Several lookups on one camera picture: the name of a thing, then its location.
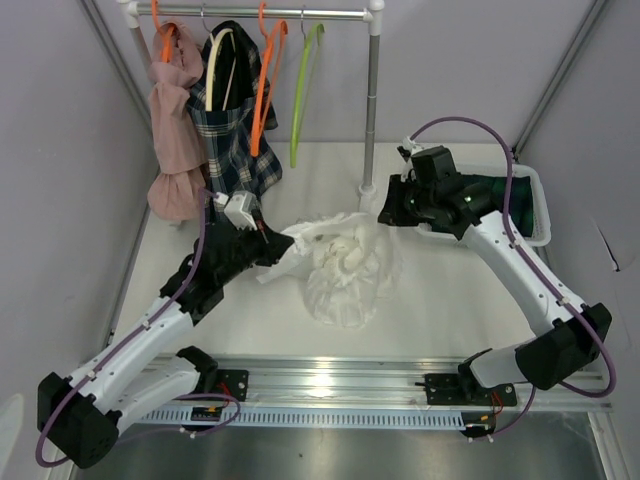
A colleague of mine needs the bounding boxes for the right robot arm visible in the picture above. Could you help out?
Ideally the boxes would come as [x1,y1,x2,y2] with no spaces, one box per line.
[378,174,617,404]

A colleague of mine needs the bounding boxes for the purple cable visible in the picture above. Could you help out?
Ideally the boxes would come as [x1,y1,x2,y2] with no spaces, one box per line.
[407,116,619,399]
[34,188,224,469]

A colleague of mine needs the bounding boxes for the left black mount plate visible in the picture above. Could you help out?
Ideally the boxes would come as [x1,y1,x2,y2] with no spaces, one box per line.
[197,369,250,402]

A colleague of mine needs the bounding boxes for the black mount plate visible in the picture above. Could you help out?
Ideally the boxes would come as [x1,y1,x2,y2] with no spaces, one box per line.
[197,369,250,402]
[415,373,518,407]

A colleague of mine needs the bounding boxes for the green plaid skirt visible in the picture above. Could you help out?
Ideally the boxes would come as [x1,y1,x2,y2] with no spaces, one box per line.
[488,177,534,237]

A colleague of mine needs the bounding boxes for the right black mount plate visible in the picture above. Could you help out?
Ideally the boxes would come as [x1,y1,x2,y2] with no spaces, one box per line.
[415,373,518,407]

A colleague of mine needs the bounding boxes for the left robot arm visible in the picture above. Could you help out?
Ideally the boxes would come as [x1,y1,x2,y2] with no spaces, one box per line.
[35,222,294,469]

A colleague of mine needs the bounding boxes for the orange plastic hanger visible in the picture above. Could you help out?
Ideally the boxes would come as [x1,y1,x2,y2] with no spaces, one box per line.
[250,2,288,157]

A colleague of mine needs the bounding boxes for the navy plaid skirt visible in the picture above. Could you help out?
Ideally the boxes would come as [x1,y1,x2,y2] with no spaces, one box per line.
[187,20,283,198]

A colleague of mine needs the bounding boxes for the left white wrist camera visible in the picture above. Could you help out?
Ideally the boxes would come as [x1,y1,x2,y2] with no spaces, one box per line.
[213,191,258,230]

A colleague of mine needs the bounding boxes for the cream plastic hanger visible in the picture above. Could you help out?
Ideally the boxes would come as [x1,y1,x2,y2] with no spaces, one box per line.
[205,25,242,113]

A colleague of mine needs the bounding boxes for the green plastic hanger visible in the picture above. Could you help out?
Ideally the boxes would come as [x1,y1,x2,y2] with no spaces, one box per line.
[289,23,325,168]

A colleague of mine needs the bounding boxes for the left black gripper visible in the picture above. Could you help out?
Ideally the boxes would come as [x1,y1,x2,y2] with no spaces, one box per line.
[217,217,293,286]

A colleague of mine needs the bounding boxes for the white ruffled skirt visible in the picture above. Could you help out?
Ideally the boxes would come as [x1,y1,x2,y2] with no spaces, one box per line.
[257,212,402,329]

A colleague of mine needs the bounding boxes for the white plastic basket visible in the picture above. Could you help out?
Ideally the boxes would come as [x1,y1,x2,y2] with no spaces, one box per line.
[417,162,552,249]

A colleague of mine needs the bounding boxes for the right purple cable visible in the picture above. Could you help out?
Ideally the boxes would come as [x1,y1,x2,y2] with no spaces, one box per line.
[407,116,619,399]

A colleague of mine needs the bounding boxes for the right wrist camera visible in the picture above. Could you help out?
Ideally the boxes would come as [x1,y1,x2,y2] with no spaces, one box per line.
[398,144,459,187]

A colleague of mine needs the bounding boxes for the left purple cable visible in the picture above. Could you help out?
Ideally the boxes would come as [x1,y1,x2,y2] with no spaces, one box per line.
[34,188,224,469]

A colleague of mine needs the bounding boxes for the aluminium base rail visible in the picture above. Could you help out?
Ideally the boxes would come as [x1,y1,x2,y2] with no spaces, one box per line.
[74,353,614,412]

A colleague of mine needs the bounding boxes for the pink skirt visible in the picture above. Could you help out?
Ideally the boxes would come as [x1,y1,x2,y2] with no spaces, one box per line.
[147,19,206,222]

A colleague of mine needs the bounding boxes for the slotted cable duct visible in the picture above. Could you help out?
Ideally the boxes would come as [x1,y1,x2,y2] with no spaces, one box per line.
[138,406,466,431]

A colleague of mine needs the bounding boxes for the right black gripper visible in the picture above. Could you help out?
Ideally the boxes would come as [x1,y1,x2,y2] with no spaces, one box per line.
[378,175,437,227]

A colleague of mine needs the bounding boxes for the orange hanger with pink skirt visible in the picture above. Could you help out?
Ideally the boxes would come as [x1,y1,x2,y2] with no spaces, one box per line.
[151,0,177,64]

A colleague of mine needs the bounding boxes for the metal clothes rack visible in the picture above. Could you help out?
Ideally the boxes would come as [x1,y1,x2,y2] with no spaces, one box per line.
[117,0,385,212]

